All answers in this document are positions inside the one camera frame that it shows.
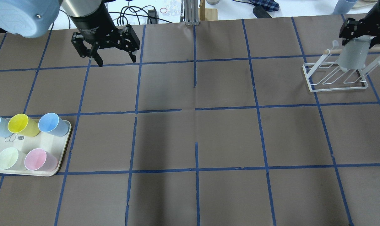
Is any white wire cup rack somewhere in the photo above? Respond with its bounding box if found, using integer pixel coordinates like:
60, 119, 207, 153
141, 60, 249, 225
302, 40, 380, 92

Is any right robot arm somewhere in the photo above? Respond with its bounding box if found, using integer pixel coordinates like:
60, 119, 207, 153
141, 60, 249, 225
339, 0, 380, 48

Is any yellow cup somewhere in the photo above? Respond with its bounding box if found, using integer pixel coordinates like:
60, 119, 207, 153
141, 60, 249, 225
7, 114, 40, 137

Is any aluminium frame post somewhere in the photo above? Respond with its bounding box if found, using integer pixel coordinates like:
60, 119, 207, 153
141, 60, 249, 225
182, 0, 200, 26

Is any black power adapter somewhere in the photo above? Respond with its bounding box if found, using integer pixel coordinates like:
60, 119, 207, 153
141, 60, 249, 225
252, 5, 272, 19

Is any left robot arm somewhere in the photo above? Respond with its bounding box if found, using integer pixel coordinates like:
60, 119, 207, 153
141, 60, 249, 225
0, 0, 140, 67

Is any blue plaid folded umbrella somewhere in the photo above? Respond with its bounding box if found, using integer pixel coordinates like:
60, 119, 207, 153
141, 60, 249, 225
249, 0, 280, 12

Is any translucent white cup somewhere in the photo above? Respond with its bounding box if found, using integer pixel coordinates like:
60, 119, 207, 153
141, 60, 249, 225
337, 35, 372, 72

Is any pale green cup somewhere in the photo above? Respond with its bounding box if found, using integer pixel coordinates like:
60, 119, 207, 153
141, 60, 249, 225
0, 147, 27, 171

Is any cream plastic tray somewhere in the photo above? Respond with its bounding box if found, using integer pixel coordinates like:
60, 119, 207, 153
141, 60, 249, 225
0, 120, 71, 176

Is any pink cup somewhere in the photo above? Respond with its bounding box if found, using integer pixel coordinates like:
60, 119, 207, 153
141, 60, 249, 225
24, 148, 58, 172

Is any wooden mug tree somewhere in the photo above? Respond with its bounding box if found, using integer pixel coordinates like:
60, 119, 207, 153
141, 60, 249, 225
198, 0, 218, 21

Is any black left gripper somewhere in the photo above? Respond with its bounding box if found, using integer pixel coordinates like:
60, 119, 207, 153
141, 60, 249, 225
70, 3, 140, 67

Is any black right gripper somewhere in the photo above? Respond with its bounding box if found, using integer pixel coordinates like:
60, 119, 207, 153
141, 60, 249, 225
339, 5, 380, 49

